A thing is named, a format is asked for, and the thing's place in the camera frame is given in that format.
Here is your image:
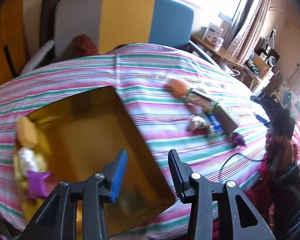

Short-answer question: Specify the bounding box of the purple snack packet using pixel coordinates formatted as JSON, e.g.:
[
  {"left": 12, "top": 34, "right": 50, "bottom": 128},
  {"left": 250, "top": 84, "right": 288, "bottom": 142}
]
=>
[
  {"left": 27, "top": 171, "right": 51, "bottom": 199},
  {"left": 231, "top": 133, "right": 245, "bottom": 147}
]

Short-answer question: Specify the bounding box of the black rolled mat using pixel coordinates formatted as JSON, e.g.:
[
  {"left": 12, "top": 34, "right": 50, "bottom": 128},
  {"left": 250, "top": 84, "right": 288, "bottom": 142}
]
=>
[{"left": 39, "top": 0, "right": 61, "bottom": 47}]

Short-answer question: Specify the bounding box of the wooden side desk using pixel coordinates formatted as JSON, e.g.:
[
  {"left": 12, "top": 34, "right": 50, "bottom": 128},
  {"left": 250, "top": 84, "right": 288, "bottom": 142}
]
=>
[{"left": 191, "top": 35, "right": 274, "bottom": 90}]

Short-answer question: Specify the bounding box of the dark red cushion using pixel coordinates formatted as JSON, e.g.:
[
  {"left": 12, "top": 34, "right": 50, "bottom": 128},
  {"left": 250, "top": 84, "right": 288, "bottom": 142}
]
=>
[{"left": 58, "top": 34, "right": 100, "bottom": 61}]

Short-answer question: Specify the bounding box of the person right hand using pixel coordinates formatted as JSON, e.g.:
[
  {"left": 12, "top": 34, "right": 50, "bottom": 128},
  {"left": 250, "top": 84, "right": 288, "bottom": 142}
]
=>
[{"left": 265, "top": 129, "right": 300, "bottom": 185}]

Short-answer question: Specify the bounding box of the cream medicine box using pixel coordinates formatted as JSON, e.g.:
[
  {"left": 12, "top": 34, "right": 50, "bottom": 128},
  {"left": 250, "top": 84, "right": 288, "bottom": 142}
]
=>
[{"left": 213, "top": 103, "right": 239, "bottom": 134}]

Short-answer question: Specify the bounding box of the white box on desk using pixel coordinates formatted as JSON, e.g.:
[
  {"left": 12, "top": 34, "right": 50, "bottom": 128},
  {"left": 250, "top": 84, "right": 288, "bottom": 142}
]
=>
[{"left": 203, "top": 23, "right": 223, "bottom": 45}]

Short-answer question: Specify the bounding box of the gold metal tin box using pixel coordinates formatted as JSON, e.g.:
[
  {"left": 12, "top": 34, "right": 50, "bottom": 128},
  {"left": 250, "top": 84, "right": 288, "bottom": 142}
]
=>
[{"left": 27, "top": 86, "right": 175, "bottom": 237}]

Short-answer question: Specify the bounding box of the grey yellow blue armchair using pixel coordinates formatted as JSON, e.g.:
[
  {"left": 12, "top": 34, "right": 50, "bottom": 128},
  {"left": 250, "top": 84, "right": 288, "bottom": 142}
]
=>
[{"left": 21, "top": 0, "right": 215, "bottom": 75}]

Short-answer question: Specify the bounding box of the blue snack packet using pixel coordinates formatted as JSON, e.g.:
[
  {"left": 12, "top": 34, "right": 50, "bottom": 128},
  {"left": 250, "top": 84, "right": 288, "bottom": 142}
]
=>
[{"left": 205, "top": 113, "right": 224, "bottom": 136}]

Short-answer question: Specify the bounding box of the black cable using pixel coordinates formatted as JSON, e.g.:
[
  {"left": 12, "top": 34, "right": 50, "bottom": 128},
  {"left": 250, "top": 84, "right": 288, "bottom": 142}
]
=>
[{"left": 219, "top": 152, "right": 268, "bottom": 181}]

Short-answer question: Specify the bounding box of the yellow cake snack packet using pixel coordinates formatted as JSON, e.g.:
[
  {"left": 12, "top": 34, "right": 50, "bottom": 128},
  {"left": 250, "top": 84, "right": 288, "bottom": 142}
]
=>
[{"left": 17, "top": 116, "right": 38, "bottom": 148}]

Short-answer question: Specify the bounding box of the striped tablecloth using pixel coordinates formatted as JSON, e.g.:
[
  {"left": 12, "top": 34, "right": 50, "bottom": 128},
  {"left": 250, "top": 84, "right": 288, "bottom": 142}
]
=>
[{"left": 0, "top": 44, "right": 266, "bottom": 230}]

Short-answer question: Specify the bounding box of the white snack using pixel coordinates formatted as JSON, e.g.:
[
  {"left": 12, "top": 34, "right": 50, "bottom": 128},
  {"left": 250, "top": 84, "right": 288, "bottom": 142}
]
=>
[{"left": 17, "top": 147, "right": 39, "bottom": 177}]

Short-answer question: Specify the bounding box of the wooden wardrobe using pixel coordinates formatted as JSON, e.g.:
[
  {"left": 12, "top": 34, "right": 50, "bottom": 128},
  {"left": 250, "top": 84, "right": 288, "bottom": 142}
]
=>
[{"left": 0, "top": 0, "right": 29, "bottom": 85}]

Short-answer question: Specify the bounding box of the granola bar green wrapper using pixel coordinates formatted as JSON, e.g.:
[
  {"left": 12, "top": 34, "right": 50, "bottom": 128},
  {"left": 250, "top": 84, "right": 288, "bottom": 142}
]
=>
[{"left": 185, "top": 89, "right": 218, "bottom": 113}]

